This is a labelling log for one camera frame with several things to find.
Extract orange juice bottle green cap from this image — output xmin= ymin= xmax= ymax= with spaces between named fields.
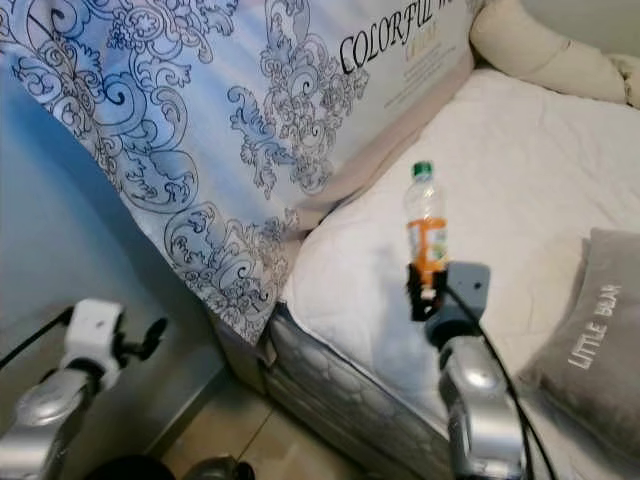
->
xmin=404 ymin=160 xmax=449 ymax=291

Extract grey little bear pillow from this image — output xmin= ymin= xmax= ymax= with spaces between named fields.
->
xmin=520 ymin=228 xmax=640 ymax=436

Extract robot left leg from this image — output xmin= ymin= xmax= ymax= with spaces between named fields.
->
xmin=82 ymin=455 xmax=156 ymax=480

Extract robot leg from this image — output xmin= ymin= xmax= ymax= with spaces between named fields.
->
xmin=82 ymin=455 xmax=156 ymax=480
xmin=182 ymin=458 xmax=256 ymax=480

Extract grey patterned mattress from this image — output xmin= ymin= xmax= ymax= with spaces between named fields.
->
xmin=255 ymin=305 xmax=471 ymax=480

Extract white quilted mattress pad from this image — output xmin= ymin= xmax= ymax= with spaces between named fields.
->
xmin=280 ymin=68 xmax=640 ymax=480

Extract robot right leg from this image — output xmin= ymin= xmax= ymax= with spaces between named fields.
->
xmin=182 ymin=458 xmax=256 ymax=480

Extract white cloth blue floral print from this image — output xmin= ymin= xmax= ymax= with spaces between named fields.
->
xmin=0 ymin=0 xmax=486 ymax=346

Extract long beige bolster pillow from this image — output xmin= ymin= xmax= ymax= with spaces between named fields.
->
xmin=470 ymin=0 xmax=629 ymax=104

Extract short beige bolster pillow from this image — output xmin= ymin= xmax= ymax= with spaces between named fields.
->
xmin=610 ymin=55 xmax=640 ymax=109

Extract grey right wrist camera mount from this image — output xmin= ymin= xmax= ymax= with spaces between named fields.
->
xmin=443 ymin=262 xmax=492 ymax=319

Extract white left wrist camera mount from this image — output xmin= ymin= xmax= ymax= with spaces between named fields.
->
xmin=63 ymin=298 xmax=126 ymax=374

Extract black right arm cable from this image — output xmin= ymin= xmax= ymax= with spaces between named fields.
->
xmin=443 ymin=282 xmax=559 ymax=480

